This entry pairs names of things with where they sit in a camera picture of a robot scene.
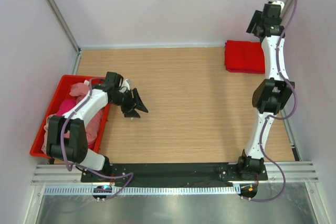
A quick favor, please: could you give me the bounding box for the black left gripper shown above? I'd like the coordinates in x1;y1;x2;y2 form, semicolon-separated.
110;88;148;118

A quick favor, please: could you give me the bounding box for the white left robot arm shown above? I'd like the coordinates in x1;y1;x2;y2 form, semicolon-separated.
46;72;148;182

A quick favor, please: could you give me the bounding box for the white slotted cable duct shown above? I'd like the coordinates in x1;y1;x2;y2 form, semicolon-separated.
44;185;240;196

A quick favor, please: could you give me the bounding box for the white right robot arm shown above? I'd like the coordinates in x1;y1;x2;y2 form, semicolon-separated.
236;0;295;180

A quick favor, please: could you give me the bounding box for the beige t shirt in bin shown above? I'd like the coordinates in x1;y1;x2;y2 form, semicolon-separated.
41;114;53;154

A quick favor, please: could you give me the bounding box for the light pink t shirt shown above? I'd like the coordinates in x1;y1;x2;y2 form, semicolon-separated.
69;81;104;149

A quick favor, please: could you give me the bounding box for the magenta t shirt in bin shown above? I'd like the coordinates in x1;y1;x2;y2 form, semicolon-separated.
56;99;77;116

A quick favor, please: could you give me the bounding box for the red t shirt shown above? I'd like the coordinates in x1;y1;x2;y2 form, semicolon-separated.
224;40;265;71

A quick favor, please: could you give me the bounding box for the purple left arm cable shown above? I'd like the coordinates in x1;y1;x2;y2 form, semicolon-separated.
59;77;134;200

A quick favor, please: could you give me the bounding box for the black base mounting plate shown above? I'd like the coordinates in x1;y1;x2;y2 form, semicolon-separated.
98;163;268;188

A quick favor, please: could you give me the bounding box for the folded magenta t shirt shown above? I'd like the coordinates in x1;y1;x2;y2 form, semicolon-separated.
226;68;265;74

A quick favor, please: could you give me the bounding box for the left aluminium frame post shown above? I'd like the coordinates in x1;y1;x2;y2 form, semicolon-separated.
29;0;81;53

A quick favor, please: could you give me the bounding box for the red plastic bin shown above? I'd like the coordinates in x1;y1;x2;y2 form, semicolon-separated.
30;75;110;158

